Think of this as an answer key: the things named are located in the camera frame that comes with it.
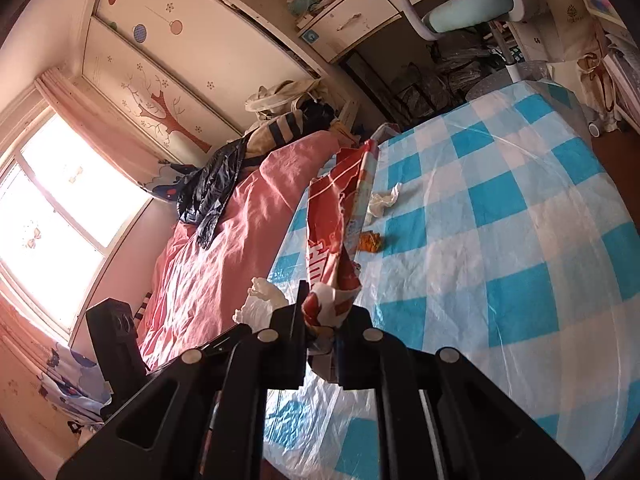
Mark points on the black puffer jacket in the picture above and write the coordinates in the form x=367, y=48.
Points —
x=206, y=191

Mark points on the white desk with drawers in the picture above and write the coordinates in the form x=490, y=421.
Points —
x=345, y=24

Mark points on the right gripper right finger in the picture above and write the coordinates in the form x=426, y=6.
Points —
x=354, y=357

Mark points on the blue checkered plastic cloth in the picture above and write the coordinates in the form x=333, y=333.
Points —
x=509, y=242

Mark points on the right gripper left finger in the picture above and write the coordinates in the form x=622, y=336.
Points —
x=288, y=366

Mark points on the pink curtain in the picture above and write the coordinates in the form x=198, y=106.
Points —
x=101, y=126

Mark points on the pink bed quilt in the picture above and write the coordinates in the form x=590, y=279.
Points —
x=196, y=290

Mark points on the white tissue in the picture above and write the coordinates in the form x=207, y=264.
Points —
x=262, y=299
x=380, y=202

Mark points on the red snack bag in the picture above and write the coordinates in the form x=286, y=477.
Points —
x=336, y=208

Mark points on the grey blue office chair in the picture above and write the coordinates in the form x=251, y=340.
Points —
x=465, y=0

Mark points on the striped pillow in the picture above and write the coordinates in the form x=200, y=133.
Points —
x=280, y=131

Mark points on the orange snack wrapper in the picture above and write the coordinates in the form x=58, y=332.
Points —
x=370, y=241

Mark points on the white painted wardrobe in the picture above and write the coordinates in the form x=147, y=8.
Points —
x=182, y=70

